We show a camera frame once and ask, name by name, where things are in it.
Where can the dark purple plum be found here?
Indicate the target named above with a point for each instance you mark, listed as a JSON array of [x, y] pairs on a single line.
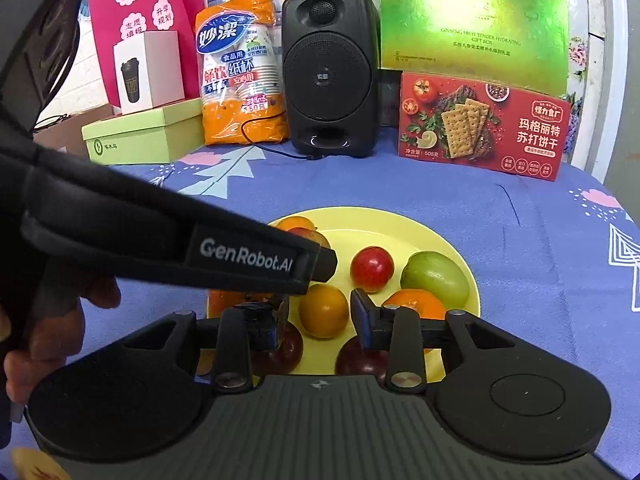
[[360, 362], [285, 356]]

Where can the blue printed tablecloth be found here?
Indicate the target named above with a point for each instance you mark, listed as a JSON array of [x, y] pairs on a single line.
[[540, 260]]

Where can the pink paper bag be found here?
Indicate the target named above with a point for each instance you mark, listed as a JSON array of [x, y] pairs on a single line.
[[135, 0]]

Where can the floral cloth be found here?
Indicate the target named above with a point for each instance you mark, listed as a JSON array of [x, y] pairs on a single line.
[[575, 100]]

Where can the person's left hand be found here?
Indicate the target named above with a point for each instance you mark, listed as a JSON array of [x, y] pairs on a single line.
[[60, 335]]

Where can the red cracker box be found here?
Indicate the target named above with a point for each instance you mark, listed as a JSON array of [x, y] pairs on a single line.
[[482, 127]]

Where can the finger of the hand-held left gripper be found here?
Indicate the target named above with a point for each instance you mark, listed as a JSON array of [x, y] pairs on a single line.
[[325, 263]]

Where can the white box with cup print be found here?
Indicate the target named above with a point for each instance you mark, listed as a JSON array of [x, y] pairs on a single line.
[[150, 72]]

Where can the large green fruit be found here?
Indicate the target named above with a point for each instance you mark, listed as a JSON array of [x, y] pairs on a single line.
[[435, 280]]

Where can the light green flat box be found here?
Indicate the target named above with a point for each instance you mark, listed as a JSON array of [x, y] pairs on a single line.
[[142, 132]]

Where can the shiny green gift box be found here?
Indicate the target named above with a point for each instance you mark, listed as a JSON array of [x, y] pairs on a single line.
[[475, 20]]

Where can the orange paper cup package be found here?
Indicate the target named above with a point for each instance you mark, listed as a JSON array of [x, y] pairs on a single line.
[[240, 70]]

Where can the small tan fruit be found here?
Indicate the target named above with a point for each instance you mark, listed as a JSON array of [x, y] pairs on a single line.
[[204, 362]]

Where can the medium orange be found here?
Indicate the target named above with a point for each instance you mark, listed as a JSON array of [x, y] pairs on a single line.
[[222, 302]]

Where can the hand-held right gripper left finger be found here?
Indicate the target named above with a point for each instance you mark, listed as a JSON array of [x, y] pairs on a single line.
[[265, 331]]

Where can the large orange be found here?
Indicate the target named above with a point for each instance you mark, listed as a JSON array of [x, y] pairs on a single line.
[[415, 302]]

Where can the black speaker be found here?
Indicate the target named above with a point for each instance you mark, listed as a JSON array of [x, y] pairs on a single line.
[[327, 70]]

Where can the yellow plastic plate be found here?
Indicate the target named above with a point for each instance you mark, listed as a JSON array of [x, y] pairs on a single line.
[[395, 230]]

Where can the small orange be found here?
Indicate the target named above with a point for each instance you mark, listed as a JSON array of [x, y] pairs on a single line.
[[296, 223]]

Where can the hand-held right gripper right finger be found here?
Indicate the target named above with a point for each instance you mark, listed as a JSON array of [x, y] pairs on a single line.
[[361, 317]]

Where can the white frame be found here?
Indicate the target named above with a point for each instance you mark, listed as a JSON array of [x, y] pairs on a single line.
[[597, 60]]

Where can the brown cardboard box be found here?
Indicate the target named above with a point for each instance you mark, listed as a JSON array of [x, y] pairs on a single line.
[[75, 127]]

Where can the yellow-orange round fruit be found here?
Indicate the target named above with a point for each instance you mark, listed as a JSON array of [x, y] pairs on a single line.
[[324, 311]]

